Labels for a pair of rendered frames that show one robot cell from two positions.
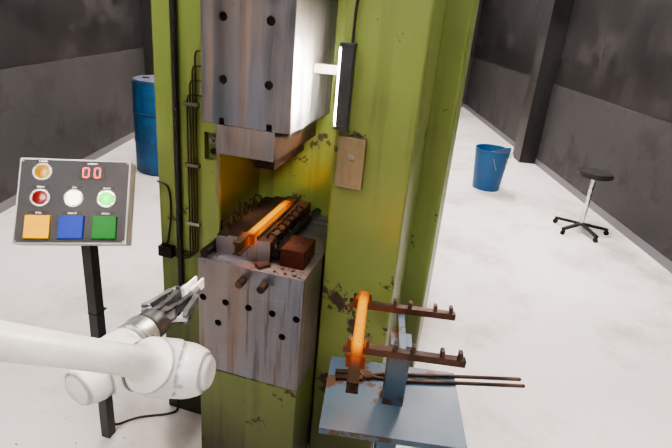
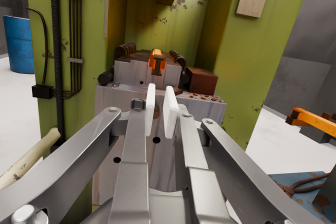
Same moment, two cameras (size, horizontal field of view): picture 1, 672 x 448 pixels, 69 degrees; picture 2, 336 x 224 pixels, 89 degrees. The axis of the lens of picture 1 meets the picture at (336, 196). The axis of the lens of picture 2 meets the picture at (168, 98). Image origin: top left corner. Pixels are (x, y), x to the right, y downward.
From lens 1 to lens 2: 1.24 m
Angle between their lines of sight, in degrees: 20
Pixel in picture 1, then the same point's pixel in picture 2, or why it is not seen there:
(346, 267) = (227, 95)
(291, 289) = (211, 114)
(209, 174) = (95, 1)
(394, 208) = (281, 38)
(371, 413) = not seen: outside the picture
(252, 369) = not seen: hidden behind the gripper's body
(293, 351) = not seen: hidden behind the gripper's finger
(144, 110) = (13, 34)
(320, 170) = (176, 30)
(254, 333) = (159, 165)
